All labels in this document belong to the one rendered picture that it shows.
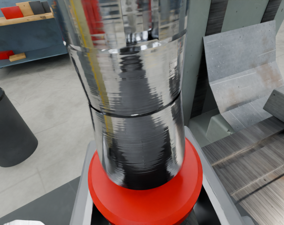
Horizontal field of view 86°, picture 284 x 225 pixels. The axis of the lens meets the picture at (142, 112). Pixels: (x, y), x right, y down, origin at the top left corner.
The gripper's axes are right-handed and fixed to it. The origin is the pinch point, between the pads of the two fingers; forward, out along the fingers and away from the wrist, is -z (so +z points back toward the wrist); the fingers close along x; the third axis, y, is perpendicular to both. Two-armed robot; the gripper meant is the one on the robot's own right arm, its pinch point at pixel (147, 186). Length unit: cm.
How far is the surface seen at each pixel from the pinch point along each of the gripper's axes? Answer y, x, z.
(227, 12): 2, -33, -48
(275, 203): 23.4, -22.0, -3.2
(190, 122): 44, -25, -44
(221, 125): 31, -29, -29
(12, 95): 115, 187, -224
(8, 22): 28, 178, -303
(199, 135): 46, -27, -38
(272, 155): 23.3, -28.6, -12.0
